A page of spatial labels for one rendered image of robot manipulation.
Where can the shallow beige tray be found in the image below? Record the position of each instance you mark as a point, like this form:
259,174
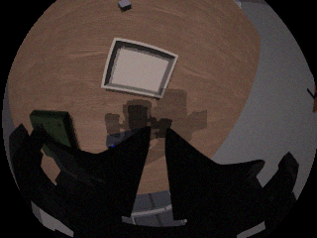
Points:
138,67

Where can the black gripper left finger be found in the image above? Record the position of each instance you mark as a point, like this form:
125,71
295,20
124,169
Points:
117,171

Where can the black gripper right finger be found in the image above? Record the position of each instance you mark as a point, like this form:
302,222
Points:
193,178

